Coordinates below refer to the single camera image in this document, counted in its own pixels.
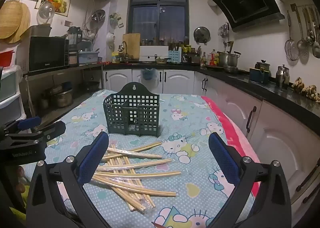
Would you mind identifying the steel pot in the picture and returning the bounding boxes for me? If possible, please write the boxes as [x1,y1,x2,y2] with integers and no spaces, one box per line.
[51,88,73,108]

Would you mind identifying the framed fruit picture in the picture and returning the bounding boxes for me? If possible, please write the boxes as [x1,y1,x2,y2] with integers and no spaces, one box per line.
[35,0,72,17]

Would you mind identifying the steel spoon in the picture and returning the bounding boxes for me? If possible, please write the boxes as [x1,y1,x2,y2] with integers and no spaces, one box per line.
[302,8,315,46]

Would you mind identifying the blue enamel pot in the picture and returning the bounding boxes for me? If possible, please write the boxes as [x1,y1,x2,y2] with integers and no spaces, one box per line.
[249,68,271,84]

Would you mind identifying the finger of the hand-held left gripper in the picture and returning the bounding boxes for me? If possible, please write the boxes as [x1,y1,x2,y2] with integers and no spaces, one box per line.
[4,120,67,146]
[0,116,42,135]

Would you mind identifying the dark hanging pot lid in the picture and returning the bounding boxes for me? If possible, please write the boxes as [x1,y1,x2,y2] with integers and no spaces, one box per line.
[194,27,210,43]

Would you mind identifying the pile of wooden chopsticks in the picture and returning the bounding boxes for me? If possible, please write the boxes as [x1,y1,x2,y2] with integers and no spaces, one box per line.
[91,141,182,213]

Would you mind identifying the glass pot lid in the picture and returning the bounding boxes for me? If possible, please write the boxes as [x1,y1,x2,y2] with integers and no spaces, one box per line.
[37,0,55,25]

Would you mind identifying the hanging steel bowl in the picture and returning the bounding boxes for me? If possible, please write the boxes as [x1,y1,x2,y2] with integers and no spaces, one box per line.
[90,9,105,23]

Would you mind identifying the wire skimmer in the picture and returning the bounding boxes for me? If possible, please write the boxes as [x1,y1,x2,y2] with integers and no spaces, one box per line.
[284,10,299,61]

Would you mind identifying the cartoon cat printed blanket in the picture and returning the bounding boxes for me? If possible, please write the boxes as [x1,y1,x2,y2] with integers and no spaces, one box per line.
[20,90,260,228]

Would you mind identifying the blue hanging basket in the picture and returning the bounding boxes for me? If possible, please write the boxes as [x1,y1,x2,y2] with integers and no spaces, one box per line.
[141,68,157,81]

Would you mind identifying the dark framed window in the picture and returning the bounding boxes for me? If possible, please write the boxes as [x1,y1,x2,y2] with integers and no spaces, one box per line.
[127,0,188,40]

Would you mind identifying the wall utensil rail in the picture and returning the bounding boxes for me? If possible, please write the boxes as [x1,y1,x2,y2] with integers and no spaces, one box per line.
[290,4,320,10]

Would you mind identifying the black range hood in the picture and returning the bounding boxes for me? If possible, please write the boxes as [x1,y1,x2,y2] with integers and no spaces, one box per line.
[209,0,285,32]

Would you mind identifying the white plastic drawer unit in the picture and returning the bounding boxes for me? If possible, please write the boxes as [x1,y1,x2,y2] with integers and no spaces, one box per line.
[0,65,25,123]

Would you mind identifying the blue dish bin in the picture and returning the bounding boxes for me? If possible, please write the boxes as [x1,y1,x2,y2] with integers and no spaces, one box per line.
[78,50,99,64]

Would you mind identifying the brass faucet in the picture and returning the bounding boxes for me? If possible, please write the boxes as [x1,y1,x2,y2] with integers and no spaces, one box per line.
[118,41,132,62]

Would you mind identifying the bunch of hanging steel utensils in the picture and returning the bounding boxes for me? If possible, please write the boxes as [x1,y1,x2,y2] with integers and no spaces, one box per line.
[218,22,230,43]

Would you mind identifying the steel spatula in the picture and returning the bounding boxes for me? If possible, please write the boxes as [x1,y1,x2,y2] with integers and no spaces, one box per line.
[309,7,320,59]

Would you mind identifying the black microwave oven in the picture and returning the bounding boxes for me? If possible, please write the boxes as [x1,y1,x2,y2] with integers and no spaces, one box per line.
[28,36,69,72]

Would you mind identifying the row of spice jars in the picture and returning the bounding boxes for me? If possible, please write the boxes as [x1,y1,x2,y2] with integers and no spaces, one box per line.
[141,37,190,46]

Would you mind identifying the light blue cutlery holder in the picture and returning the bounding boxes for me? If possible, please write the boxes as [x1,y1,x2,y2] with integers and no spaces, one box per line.
[168,50,182,63]

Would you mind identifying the round wooden board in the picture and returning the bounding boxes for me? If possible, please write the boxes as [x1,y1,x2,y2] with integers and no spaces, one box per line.
[5,2,31,43]

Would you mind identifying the black kitchen countertop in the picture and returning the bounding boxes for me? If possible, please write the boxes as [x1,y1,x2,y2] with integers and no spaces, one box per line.
[102,62,320,118]

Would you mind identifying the ginger roots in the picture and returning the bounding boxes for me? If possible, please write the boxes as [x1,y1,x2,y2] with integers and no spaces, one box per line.
[291,77,320,102]

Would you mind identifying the white lower kitchen cabinets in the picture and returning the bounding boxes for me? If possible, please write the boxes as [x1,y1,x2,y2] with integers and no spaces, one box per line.
[103,68,320,228]

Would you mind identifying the steel stockpot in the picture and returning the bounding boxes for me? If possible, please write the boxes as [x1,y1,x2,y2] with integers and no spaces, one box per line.
[217,51,242,68]

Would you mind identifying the steel ladle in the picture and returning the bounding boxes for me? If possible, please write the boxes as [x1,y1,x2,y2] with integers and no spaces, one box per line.
[296,8,308,57]

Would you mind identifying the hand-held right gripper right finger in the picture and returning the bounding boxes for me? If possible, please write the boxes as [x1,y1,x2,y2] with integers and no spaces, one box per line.
[208,132,293,228]

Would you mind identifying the open storage shelf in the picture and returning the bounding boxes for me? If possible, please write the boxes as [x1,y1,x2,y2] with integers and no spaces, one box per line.
[24,64,104,128]

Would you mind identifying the red plastic basin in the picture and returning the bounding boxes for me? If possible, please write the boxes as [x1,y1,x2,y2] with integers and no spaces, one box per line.
[0,50,15,67]

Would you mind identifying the wooden cutting board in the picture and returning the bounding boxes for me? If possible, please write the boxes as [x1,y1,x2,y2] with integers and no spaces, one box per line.
[122,33,141,60]

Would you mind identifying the black blender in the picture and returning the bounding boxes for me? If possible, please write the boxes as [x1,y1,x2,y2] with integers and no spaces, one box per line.
[67,27,83,51]

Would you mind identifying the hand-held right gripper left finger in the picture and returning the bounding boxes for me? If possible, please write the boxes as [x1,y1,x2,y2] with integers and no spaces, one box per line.
[26,132,110,228]

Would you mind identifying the pink red blanket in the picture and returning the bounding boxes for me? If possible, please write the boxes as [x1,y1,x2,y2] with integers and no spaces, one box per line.
[201,96,262,198]

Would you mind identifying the person's left hand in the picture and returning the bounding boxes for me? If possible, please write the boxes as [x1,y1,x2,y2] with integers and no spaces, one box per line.
[17,166,28,194]

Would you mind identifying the steel kettle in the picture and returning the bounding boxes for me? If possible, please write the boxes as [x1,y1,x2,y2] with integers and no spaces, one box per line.
[276,64,290,88]

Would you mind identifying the green plastic utensil holder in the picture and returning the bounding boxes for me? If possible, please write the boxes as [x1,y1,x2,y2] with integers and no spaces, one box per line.
[103,82,160,136]

